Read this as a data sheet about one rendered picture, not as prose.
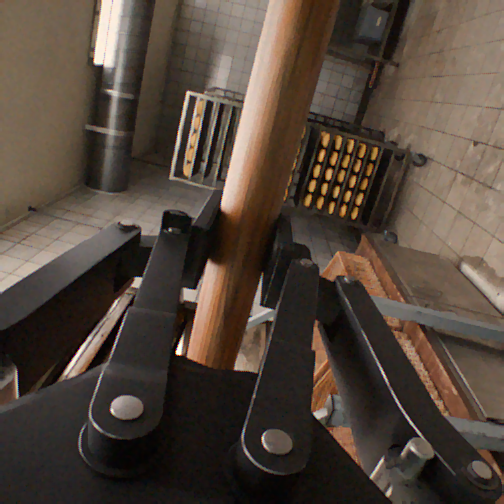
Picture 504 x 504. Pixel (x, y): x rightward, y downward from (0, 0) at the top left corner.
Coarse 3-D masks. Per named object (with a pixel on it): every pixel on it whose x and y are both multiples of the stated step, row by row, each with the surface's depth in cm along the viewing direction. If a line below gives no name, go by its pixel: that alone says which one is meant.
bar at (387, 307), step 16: (384, 304) 114; (400, 304) 116; (256, 320) 119; (416, 320) 115; (432, 320) 115; (448, 320) 115; (464, 320) 116; (480, 336) 117; (496, 336) 117; (336, 400) 70; (320, 416) 71; (336, 416) 69; (448, 416) 73; (464, 432) 70; (480, 432) 70; (496, 432) 71; (480, 448) 71; (496, 448) 71
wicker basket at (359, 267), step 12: (336, 264) 177; (348, 264) 164; (360, 264) 167; (324, 276) 180; (360, 276) 156; (372, 276) 159; (372, 288) 148; (396, 324) 127; (312, 348) 176; (324, 372) 136
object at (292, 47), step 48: (288, 0) 15; (336, 0) 15; (288, 48) 15; (288, 96) 16; (240, 144) 17; (288, 144) 17; (240, 192) 18; (240, 240) 18; (240, 288) 19; (192, 336) 22; (240, 336) 21
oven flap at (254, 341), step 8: (256, 328) 190; (264, 328) 189; (248, 336) 184; (256, 336) 184; (264, 336) 183; (248, 344) 179; (256, 344) 178; (264, 344) 177; (240, 352) 174; (248, 352) 173; (256, 352) 172; (240, 360) 168; (248, 360) 168; (256, 360) 167; (240, 368) 163; (248, 368) 163; (256, 368) 162
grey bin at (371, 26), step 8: (368, 8) 369; (376, 8) 370; (360, 16) 399; (368, 16) 373; (376, 16) 373; (384, 16) 373; (360, 24) 389; (368, 24) 376; (376, 24) 376; (384, 24) 376; (360, 32) 379; (368, 32) 380; (376, 32) 379; (352, 40) 416; (360, 40) 403; (368, 40) 391; (376, 40) 384
